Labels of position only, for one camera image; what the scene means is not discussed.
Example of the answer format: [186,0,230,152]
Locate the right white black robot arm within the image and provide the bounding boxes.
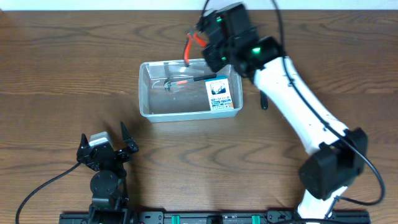
[197,2,368,220]

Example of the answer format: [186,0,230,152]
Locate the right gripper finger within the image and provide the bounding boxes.
[197,9,224,45]
[202,44,229,73]

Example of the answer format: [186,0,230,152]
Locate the black yellow screwdriver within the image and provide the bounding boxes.
[260,91,269,110]

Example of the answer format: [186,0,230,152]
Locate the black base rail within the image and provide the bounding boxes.
[58,210,371,224]

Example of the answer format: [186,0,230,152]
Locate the clear plastic container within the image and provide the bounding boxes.
[139,58,243,123]

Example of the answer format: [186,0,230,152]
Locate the left black cable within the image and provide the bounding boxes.
[14,161,83,224]

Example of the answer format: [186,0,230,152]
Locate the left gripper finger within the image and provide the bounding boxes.
[79,133,90,153]
[121,121,139,153]

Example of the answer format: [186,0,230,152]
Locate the right black cable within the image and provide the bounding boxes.
[201,0,386,207]

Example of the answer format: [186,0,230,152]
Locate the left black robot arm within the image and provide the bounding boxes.
[76,123,139,224]

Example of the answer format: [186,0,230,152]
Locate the red handled pliers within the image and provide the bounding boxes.
[183,28,206,67]

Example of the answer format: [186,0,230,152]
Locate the black cable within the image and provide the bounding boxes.
[14,161,83,224]
[201,0,386,207]

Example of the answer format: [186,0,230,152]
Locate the blue white screw box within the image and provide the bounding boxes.
[205,75,234,111]

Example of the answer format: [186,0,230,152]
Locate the small black hammer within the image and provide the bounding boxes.
[164,73,217,91]

